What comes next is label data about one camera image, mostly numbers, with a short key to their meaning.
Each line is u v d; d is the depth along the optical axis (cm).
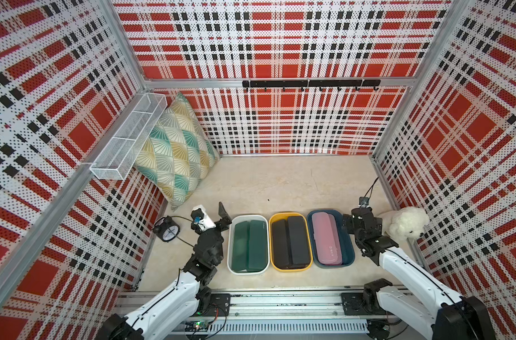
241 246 86
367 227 64
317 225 88
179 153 89
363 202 73
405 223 74
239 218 91
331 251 80
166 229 85
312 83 89
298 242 83
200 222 65
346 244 84
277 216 90
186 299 55
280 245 83
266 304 76
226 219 73
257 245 82
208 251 59
